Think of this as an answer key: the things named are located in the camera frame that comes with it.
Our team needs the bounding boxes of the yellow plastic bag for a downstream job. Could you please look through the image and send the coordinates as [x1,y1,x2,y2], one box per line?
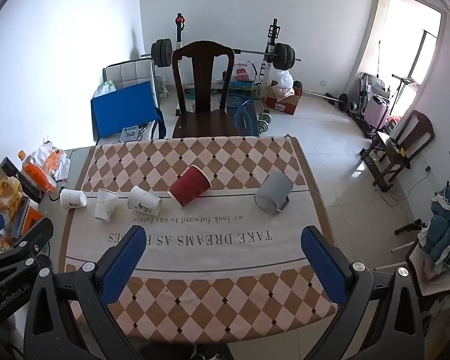
[0,177,24,221]

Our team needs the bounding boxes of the red ribbed paper cup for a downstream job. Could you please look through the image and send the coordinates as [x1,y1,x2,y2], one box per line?
[167,164,212,208]

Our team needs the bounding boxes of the pile of clothes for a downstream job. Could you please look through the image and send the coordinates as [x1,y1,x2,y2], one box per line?
[417,181,450,272]

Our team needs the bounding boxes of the clear plastic bag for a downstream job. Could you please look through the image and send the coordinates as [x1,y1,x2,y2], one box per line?
[94,80,117,99]

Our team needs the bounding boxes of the small barbell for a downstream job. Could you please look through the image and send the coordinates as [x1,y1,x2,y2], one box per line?
[292,80,350,114]

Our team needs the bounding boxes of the checkered printed tablecloth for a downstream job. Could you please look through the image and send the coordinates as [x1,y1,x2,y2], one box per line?
[58,135,340,343]

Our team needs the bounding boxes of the blue exercise mat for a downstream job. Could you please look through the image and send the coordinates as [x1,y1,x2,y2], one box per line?
[233,104,260,136]

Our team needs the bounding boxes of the white red printed plastic bag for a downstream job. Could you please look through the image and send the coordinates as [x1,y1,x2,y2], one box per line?
[232,60,256,84]

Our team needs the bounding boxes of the long black box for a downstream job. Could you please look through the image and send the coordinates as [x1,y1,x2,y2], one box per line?
[0,157,44,204]

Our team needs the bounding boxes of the dumbbells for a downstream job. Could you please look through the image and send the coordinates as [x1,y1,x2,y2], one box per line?
[257,111,273,134]

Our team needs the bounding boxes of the barbell rack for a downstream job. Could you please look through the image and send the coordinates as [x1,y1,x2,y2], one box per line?
[174,13,283,96]

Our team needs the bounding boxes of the white paper cup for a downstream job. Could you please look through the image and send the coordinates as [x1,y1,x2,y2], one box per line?
[60,188,88,209]
[94,188,119,222]
[127,185,163,217]

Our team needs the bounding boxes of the orange box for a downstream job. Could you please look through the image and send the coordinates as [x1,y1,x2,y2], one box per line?
[12,203,46,239]

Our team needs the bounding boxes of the dark wooden chair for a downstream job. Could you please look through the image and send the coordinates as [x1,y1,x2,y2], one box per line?
[171,40,241,139]
[360,110,435,193]

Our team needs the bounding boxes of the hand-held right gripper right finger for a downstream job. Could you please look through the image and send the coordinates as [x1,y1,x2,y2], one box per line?
[301,226,425,360]

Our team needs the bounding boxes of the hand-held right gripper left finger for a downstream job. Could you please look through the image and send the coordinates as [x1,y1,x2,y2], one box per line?
[24,225,147,360]

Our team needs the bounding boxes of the brown cardboard box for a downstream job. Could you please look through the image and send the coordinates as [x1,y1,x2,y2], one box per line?
[265,80,301,115]

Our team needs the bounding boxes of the grey cup with handle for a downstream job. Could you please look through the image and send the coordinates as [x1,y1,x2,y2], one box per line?
[254,171,294,215]

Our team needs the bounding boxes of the grey padded chair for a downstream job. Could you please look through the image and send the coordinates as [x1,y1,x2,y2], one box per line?
[102,59,160,110]

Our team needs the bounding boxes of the barbell with black plates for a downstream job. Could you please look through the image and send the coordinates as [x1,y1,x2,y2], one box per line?
[140,38,302,71]

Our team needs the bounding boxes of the orange drink bottle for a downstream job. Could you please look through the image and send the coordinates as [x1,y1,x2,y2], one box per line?
[17,150,57,194]

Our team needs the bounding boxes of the crumpled white orange bag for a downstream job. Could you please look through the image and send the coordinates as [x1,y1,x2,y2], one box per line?
[30,140,72,183]

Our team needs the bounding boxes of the pink suitcase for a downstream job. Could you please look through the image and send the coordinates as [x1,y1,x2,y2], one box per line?
[364,95,391,130]

